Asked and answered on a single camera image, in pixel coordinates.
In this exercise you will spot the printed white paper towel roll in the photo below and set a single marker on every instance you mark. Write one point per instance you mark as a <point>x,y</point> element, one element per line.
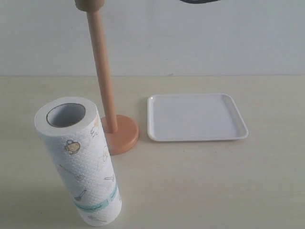
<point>71,129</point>

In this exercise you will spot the brown cardboard tube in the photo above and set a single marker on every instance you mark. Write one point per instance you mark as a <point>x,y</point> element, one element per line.
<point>89,5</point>

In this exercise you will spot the wooden paper towel holder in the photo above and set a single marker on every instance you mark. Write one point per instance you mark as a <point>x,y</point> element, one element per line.
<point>121,131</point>

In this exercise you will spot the white rectangular tray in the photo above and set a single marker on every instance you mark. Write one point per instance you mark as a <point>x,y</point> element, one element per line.
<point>194,117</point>

